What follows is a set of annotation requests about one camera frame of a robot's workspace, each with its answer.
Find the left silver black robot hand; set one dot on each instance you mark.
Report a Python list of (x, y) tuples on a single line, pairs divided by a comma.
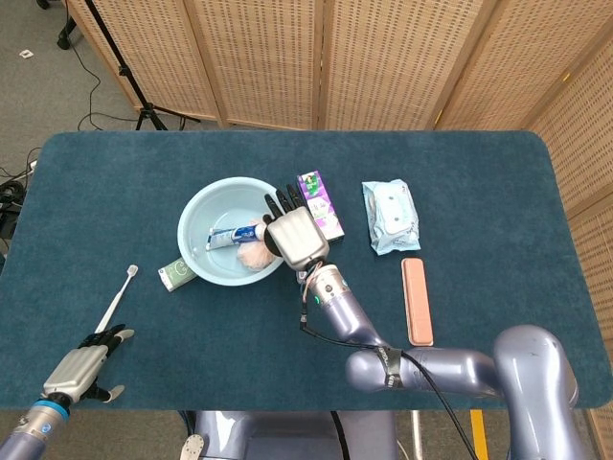
[(79, 371)]

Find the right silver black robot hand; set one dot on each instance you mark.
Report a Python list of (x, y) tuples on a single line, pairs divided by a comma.
[(299, 237)]

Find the pink bath sponge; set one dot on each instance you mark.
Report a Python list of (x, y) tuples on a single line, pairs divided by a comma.
[(256, 256)]

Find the blue white toothpaste tube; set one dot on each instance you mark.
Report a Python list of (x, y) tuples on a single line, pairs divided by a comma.
[(230, 237)]

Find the right lavender robot arm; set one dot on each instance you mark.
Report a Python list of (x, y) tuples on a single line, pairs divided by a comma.
[(455, 369)]

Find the purple white carton box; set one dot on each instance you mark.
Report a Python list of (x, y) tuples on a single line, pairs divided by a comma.
[(311, 184)]

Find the light blue plastic basin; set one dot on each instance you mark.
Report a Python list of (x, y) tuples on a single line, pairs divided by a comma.
[(206, 206)]

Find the white toothbrush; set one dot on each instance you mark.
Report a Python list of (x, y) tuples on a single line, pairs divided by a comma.
[(120, 292)]

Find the light blue wet wipes pack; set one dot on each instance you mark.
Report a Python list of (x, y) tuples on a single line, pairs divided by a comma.
[(392, 215)]

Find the green white soap box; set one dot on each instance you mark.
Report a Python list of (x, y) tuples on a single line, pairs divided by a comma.
[(174, 275)]

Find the pink toothbrush case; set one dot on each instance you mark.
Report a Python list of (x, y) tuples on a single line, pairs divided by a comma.
[(417, 302)]

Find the dark blue table mat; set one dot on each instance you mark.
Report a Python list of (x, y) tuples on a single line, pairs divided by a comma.
[(215, 364)]

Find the wicker folding screen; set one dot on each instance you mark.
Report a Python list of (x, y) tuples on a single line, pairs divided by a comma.
[(383, 57)]

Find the lavender robot torso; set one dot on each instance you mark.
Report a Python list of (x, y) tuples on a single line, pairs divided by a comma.
[(287, 436)]

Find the metal table leg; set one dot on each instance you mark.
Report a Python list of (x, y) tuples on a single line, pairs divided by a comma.
[(417, 436)]

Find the black tripod stand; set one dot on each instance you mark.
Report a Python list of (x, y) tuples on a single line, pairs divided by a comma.
[(125, 72)]

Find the yellow floor tape strip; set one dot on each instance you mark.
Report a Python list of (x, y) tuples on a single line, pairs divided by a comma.
[(479, 426)]

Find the black caster foot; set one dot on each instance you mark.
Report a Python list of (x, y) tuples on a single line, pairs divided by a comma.
[(64, 40)]

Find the white perforated bracket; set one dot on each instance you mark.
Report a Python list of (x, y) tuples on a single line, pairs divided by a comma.
[(191, 448)]

